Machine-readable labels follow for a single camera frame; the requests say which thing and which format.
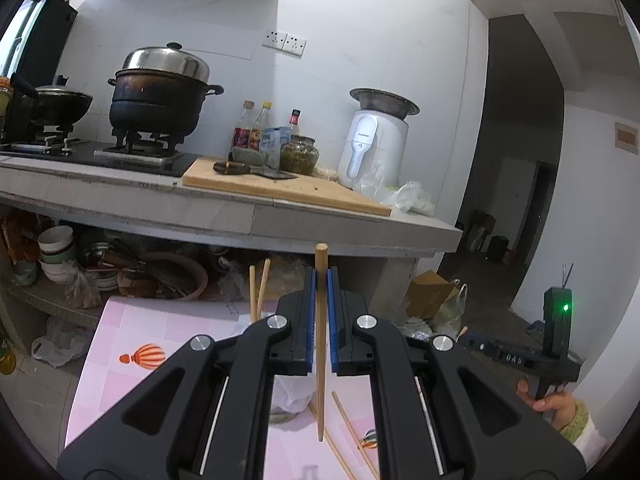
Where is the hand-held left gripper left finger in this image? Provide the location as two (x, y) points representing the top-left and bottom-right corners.
(57, 266), (317, 480)

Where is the large black pot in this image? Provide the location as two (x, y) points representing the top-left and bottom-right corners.
(107, 67), (225, 138)

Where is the steel pot lid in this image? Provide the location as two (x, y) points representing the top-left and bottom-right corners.
(121, 42), (211, 83)

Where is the wooden cutting board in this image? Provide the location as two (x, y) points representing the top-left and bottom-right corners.
(181, 156), (393, 218)

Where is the red label sauce bottle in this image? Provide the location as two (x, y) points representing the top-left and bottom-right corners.
(232, 100), (255, 150)

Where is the black wok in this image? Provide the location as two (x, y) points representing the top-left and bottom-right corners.
(10, 74), (94, 126)

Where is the small grey-green bowl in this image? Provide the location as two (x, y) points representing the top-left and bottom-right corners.
(12, 260), (38, 286)

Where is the stack of white bowls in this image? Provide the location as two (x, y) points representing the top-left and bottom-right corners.
(37, 225), (78, 286)

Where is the white kitchen appliance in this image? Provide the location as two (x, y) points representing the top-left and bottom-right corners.
(337, 107), (410, 191)

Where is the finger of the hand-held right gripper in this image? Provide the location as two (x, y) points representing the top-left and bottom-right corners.
(457, 331), (502, 362)

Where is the black gas stove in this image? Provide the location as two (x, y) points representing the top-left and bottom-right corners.
(0, 130), (201, 178)

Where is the cardboard box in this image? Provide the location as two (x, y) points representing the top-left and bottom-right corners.
(405, 270), (463, 326)

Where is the pink basin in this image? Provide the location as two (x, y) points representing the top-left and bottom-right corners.
(140, 252), (208, 301)

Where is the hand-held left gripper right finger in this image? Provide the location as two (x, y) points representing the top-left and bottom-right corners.
(327, 266), (587, 480)

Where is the person's right hand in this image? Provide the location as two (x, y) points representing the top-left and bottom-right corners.
(517, 380), (576, 431)

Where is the beige wall box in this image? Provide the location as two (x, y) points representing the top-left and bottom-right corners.
(614, 122), (640, 156)

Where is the blue white packet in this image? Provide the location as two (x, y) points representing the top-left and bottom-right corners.
(259, 126), (292, 168)

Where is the metal basin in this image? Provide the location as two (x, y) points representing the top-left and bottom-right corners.
(349, 87), (420, 120)

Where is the window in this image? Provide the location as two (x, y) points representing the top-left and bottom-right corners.
(0, 0), (31, 76)

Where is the black cabinet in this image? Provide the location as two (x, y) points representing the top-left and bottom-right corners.
(0, 0), (80, 143)

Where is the yellowish plastic bag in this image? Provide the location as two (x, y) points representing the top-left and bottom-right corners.
(265, 255), (308, 301)

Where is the kitchen knife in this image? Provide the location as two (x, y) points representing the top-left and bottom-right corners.
(212, 160), (298, 182)

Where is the clear plastic bag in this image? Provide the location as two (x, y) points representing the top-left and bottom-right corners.
(65, 270), (101, 308)
(354, 167), (435, 217)
(432, 282), (471, 338)

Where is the glass pickle jar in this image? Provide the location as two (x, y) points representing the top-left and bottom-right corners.
(279, 135), (320, 176)

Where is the yellow cap sauce bottle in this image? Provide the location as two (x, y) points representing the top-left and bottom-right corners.
(249, 101), (273, 153)

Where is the steel utensil holder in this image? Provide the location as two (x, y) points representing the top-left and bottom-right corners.
(269, 407), (315, 427)

